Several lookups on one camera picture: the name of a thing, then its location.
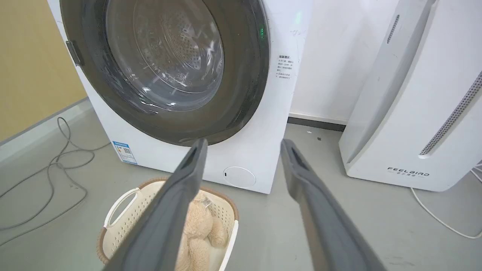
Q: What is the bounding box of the white front-load washing machine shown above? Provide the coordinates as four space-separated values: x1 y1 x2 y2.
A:
47 0 314 195

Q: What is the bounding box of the blue energy label sticker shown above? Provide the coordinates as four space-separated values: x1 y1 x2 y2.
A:
112 141 138 165

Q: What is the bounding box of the beige plush teddy bear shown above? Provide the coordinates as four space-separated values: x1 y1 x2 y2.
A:
174 193 229 271

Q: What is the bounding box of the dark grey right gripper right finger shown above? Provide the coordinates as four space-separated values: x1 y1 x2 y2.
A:
280 139 387 271

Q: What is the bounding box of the white Feelbird air purifier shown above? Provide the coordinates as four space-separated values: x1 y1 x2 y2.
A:
339 0 482 192

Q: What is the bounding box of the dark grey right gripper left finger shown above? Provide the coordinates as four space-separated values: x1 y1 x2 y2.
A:
102 138 209 271

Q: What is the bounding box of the white instruction sticker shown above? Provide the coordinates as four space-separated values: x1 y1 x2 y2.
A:
276 54 293 83

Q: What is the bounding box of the cream perforated laundry basket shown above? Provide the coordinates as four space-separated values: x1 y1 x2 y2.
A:
97 178 239 271

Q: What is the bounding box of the white power cable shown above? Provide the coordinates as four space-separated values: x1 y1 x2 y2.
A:
410 161 482 239

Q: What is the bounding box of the round dark washing machine door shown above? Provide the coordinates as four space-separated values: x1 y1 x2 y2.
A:
59 0 270 147

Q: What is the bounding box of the grey floor cable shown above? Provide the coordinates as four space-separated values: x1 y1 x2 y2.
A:
0 117 110 247

